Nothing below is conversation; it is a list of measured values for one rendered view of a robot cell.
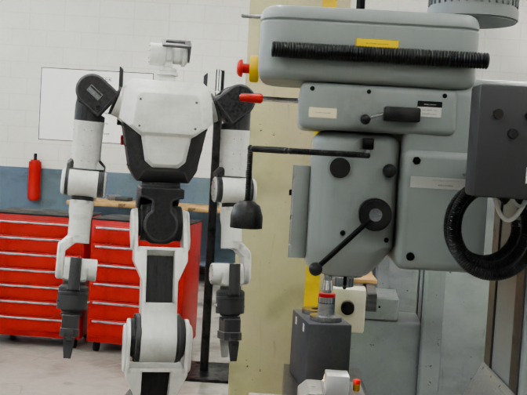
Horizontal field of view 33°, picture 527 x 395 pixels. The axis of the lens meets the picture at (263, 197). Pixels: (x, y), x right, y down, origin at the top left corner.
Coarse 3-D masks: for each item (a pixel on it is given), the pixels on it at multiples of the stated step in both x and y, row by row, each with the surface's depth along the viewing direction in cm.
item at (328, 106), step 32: (320, 96) 190; (352, 96) 190; (384, 96) 189; (416, 96) 189; (448, 96) 189; (320, 128) 191; (352, 128) 190; (384, 128) 190; (416, 128) 190; (448, 128) 189
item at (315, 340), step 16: (304, 320) 246; (320, 320) 243; (336, 320) 244; (304, 336) 244; (320, 336) 241; (336, 336) 242; (304, 352) 243; (320, 352) 241; (336, 352) 242; (304, 368) 242; (320, 368) 241; (336, 368) 242
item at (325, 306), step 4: (320, 300) 245; (324, 300) 244; (328, 300) 244; (332, 300) 245; (320, 304) 245; (324, 304) 245; (328, 304) 244; (332, 304) 245; (320, 308) 245; (324, 308) 245; (328, 308) 244; (332, 308) 245; (320, 312) 245; (324, 312) 245; (328, 312) 245; (332, 312) 245; (324, 316) 245; (328, 316) 245; (332, 316) 245
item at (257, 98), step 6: (240, 96) 211; (246, 96) 211; (252, 96) 211; (258, 96) 211; (264, 96) 212; (270, 96) 212; (252, 102) 212; (258, 102) 211; (282, 102) 212; (288, 102) 212; (294, 102) 211
